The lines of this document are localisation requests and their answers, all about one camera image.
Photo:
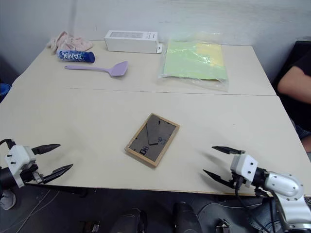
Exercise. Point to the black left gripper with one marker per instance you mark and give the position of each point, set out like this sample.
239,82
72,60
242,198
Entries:
31,173

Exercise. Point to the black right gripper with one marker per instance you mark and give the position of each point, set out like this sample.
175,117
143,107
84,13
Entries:
236,180

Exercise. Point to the person's bare forearm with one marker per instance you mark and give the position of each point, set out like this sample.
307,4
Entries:
295,83

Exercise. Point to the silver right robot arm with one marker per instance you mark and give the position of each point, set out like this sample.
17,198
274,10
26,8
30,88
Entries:
284,185

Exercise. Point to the dark round disc base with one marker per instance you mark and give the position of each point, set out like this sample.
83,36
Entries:
216,211

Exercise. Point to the blue plastic container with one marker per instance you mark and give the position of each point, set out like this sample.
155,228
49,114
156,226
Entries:
4,91

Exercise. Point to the person's black shirt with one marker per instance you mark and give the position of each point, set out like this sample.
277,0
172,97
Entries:
301,114

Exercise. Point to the plastic bag of coloured paper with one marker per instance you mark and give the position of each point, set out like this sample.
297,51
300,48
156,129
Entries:
194,63

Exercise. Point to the blue printed can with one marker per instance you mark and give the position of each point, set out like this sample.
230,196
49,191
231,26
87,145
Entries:
75,56

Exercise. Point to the purple silicone spatula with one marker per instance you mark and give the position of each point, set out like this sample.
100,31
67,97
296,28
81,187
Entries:
117,69

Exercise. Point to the pink crumpled cloth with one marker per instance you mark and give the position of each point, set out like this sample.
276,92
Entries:
69,41

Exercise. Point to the small white hang tab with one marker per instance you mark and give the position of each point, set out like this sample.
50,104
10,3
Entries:
160,48

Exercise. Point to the white cardboard box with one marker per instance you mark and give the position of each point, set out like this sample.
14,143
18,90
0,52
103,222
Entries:
131,43

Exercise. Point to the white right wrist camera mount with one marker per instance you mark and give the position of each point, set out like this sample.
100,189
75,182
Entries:
244,166

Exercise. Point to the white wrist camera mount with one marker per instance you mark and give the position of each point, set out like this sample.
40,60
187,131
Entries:
18,157
244,166

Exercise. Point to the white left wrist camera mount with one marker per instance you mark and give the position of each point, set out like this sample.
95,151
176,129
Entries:
18,157

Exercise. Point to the wooden picture frame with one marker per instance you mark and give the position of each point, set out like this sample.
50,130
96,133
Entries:
152,140

